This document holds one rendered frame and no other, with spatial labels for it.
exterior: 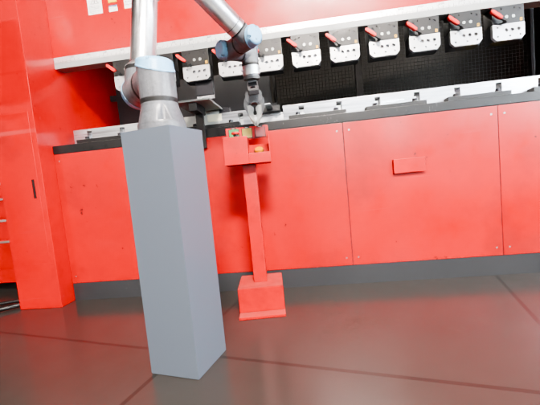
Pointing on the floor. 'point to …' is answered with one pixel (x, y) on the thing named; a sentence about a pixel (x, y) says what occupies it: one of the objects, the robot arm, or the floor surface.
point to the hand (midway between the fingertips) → (255, 122)
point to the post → (358, 75)
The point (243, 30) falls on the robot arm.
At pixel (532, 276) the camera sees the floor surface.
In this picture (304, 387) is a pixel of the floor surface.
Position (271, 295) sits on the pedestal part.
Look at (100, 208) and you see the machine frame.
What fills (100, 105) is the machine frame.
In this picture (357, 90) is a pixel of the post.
